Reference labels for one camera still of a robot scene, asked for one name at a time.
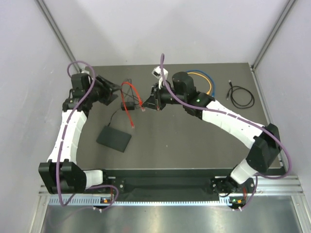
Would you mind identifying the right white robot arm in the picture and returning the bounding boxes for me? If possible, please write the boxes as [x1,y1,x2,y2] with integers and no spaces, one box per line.
[142,67,281,197]

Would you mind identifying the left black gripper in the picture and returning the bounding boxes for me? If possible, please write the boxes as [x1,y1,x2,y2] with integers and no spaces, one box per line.
[86,74,123,106]

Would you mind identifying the yellow ethernet cable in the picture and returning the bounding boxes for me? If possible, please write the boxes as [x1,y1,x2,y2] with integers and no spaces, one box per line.
[187,70,212,95]

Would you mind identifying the slotted grey cable duct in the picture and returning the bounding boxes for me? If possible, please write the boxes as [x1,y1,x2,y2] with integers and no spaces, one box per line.
[48,196,243,207]

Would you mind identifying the black network switch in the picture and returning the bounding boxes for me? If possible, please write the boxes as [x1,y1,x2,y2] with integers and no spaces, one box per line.
[96,126,132,152]

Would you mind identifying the blue ethernet cable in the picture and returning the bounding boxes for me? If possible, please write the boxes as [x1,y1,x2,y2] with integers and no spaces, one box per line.
[186,69,217,97]

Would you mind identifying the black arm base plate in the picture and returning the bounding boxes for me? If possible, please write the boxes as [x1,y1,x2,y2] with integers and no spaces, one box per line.
[104,177,255,196]

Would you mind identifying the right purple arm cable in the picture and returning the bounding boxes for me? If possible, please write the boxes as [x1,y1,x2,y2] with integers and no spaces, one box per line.
[159,53,292,212]

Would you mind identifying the black ethernet cable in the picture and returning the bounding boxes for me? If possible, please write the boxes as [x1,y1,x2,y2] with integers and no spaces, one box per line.
[225,80,255,109]

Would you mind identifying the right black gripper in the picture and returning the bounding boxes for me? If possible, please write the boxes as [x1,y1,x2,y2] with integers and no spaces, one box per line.
[142,82,186,112]

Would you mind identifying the aluminium frame rail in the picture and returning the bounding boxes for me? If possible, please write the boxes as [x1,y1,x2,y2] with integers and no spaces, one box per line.
[37,176,304,197]

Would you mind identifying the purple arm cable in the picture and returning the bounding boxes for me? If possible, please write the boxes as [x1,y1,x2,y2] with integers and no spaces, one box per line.
[159,53,292,212]
[56,60,120,211]

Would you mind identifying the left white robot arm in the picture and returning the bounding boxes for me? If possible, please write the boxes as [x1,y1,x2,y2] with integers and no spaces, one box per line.
[38,73,121,194]

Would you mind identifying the red ethernet cable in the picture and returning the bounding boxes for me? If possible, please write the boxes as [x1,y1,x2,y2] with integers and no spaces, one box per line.
[120,82,146,129]

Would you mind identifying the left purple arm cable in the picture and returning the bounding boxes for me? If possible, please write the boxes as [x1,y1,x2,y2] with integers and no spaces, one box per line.
[56,60,120,211]

